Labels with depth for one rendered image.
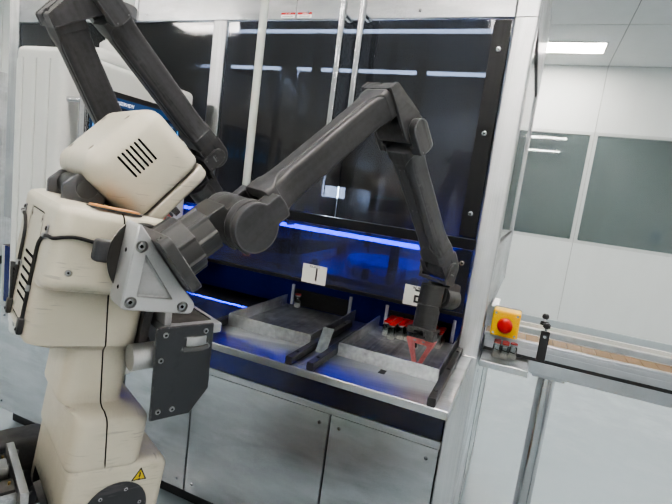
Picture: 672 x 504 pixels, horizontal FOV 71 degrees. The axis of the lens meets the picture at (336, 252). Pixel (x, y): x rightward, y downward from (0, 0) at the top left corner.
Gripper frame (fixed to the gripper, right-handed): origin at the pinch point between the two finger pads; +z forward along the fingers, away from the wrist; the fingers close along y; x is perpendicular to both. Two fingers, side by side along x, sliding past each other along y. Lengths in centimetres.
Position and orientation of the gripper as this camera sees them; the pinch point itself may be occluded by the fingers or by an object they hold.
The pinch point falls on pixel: (416, 364)
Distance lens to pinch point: 119.2
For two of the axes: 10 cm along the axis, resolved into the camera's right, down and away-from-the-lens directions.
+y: 3.5, 1.0, 9.3
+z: -2.1, 9.8, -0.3
